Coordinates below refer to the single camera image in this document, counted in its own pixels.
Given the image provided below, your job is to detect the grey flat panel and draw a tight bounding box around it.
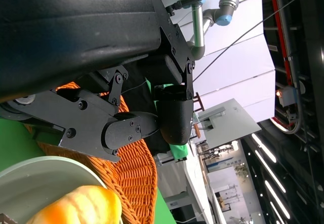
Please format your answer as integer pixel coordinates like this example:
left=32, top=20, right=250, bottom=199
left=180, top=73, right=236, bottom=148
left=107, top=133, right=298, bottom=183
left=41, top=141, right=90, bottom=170
left=197, top=98, right=263, bottom=149

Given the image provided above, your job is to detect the grey bowl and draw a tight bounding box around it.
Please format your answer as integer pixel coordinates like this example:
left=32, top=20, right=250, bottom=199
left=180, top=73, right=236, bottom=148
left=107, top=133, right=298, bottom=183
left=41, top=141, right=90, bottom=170
left=0, top=155, right=123, bottom=224

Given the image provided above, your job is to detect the orange striped bread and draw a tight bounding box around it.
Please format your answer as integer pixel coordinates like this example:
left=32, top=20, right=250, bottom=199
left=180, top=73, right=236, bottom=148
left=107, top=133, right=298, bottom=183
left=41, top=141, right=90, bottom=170
left=25, top=185, right=123, bottom=224

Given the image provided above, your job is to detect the thin black overhead cable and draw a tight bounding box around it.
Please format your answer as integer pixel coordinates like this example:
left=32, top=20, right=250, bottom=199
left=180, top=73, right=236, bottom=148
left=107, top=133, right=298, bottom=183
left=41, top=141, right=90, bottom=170
left=192, top=0, right=324, bottom=83

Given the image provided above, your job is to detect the brown wooden rack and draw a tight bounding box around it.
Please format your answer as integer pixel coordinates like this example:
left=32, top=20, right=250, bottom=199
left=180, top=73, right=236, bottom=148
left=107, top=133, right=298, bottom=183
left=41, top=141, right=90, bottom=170
left=193, top=92, right=205, bottom=111

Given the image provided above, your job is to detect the orange wicker basket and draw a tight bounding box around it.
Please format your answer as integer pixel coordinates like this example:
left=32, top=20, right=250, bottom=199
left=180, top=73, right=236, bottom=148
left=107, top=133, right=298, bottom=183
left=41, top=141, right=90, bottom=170
left=24, top=81, right=159, bottom=224

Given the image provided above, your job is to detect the green tablecloth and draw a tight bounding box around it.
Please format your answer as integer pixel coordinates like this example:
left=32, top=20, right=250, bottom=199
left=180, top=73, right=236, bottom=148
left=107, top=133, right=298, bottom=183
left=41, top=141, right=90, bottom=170
left=0, top=82, right=190, bottom=224

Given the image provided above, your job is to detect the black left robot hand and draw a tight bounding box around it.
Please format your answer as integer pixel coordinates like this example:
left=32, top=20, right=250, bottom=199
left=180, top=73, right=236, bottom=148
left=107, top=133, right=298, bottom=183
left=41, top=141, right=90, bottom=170
left=0, top=0, right=197, bottom=164

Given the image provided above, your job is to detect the grey wall box orange lamp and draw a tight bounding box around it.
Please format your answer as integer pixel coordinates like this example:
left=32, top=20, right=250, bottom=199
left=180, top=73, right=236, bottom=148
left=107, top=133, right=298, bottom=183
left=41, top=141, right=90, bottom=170
left=275, top=86, right=307, bottom=108

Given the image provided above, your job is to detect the white partition wall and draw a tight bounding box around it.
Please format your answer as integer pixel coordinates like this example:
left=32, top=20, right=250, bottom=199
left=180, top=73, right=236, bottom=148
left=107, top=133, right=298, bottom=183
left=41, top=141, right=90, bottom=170
left=167, top=0, right=277, bottom=123

